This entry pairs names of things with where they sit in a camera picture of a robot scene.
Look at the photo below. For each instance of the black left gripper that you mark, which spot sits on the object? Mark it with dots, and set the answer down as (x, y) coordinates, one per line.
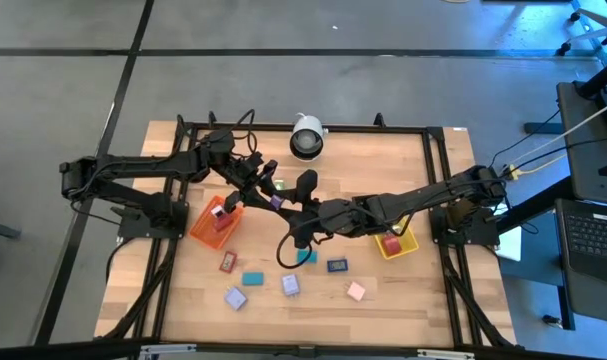
(243, 167)

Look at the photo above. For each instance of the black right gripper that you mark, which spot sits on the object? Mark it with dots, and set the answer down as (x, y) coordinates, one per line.
(343, 217)

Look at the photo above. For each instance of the small purple cube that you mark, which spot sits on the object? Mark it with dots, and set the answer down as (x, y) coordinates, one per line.
(277, 202)

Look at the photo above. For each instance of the small green cube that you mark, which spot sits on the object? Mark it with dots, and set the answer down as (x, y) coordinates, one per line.
(279, 185)

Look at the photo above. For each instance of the red box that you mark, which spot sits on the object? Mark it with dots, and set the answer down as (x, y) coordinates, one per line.
(224, 223)

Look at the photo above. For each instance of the teal box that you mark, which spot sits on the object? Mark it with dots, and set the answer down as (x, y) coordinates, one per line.
(311, 257)
(252, 278)

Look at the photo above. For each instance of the blue digital thermometer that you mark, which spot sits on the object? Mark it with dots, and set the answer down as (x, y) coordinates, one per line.
(337, 265)

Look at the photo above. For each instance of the lavender plug charger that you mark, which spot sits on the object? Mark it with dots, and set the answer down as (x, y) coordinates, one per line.
(235, 298)
(290, 285)

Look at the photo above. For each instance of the pink plug charger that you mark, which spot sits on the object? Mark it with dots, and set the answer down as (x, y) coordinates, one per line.
(355, 291)

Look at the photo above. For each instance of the red block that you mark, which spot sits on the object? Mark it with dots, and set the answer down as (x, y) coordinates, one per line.
(392, 245)

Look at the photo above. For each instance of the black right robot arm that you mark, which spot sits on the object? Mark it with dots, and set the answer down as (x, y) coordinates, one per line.
(433, 195)

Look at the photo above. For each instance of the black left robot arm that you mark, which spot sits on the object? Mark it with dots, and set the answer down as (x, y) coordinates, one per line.
(133, 165)

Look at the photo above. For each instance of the office chair base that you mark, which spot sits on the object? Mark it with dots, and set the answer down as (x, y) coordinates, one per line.
(590, 30)

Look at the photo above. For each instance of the orange plastic basket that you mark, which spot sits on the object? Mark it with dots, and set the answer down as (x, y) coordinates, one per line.
(205, 235)

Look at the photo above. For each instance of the red digital thermometer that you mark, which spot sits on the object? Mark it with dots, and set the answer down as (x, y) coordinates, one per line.
(227, 261)

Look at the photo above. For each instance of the yellow plastic basket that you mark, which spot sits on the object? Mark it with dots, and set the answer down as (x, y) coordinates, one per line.
(410, 245)

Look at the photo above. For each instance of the pale cyan sheet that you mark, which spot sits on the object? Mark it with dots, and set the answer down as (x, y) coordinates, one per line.
(510, 243)

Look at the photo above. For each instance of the yellow plug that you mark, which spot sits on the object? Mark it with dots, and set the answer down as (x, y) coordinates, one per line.
(513, 173)

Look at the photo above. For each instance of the black crossbar with silver brackets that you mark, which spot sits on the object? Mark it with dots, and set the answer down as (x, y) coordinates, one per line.
(58, 350)

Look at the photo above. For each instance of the grey furniture foot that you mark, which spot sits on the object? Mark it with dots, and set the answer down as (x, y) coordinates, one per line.
(0, 230)

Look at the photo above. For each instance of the dark grey desk panel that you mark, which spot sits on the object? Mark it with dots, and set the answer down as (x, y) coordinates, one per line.
(583, 150)

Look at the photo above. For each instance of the black laptop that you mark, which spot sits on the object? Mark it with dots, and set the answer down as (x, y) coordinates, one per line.
(593, 240)

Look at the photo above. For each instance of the black aluminium table frame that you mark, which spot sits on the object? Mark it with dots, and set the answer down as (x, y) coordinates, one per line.
(358, 129)

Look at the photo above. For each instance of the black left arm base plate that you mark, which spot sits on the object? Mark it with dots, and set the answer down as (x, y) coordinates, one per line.
(143, 231)

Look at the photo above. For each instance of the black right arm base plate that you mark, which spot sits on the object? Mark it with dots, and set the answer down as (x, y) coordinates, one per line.
(483, 237)

